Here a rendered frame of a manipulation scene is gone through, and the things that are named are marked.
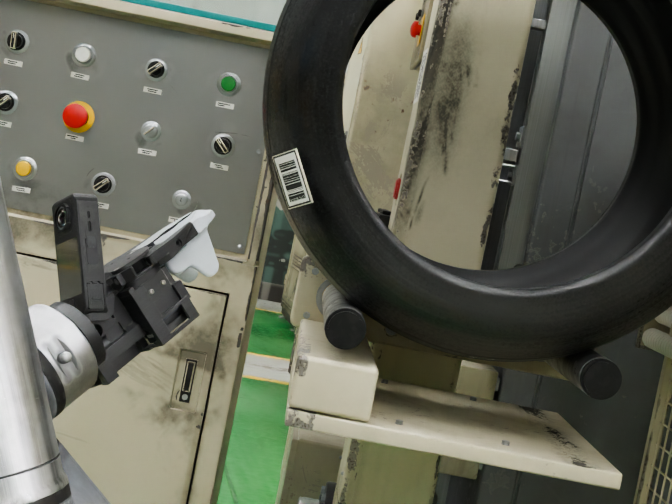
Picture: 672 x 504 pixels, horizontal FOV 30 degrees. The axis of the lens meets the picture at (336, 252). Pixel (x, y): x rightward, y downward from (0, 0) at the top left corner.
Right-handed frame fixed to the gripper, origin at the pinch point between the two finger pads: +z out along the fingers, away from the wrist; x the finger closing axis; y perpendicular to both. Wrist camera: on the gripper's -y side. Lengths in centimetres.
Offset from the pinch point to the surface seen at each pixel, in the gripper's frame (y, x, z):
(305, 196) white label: 5.3, 0.9, 12.4
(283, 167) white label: 1.8, -1.0, 13.4
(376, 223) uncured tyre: 11.1, 6.1, 14.6
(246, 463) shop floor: 135, -268, 156
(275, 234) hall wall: 185, -694, 563
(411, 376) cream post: 40, -22, 33
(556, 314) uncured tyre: 28.9, 16.0, 21.6
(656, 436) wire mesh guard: 64, -3, 49
